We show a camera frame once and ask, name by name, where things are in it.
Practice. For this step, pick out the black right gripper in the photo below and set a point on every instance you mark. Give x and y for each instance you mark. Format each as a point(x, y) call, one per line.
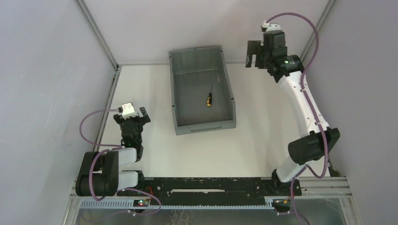
point(259, 54)

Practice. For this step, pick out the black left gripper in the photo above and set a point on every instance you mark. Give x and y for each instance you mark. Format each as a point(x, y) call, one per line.
point(133, 121)

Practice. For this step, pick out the black yellow screwdriver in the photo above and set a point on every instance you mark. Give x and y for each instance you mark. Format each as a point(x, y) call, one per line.
point(209, 97)

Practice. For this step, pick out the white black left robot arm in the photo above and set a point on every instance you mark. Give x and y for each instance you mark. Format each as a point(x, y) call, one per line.
point(100, 175)

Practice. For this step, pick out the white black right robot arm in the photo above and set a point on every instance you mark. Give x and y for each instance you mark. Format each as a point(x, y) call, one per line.
point(317, 138)

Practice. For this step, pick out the grey plastic storage bin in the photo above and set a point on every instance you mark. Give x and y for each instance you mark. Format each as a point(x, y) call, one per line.
point(192, 71)

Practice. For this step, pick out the small lit circuit board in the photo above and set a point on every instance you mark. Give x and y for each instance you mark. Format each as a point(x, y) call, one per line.
point(141, 203)

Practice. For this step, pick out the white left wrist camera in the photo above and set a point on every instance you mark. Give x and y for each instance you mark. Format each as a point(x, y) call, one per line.
point(127, 110)

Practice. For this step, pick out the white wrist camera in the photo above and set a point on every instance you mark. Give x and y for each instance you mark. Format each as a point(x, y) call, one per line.
point(127, 110)
point(268, 27)

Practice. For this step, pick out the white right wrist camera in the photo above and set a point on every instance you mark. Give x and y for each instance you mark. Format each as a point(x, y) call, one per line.
point(268, 27)

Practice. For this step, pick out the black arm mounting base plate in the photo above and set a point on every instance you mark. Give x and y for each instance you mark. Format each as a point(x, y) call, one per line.
point(217, 190)

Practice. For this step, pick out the grey slotted cable duct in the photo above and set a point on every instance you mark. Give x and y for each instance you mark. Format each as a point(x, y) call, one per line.
point(128, 204)

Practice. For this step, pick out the aluminium enclosure frame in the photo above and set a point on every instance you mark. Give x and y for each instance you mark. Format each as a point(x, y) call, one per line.
point(85, 73)

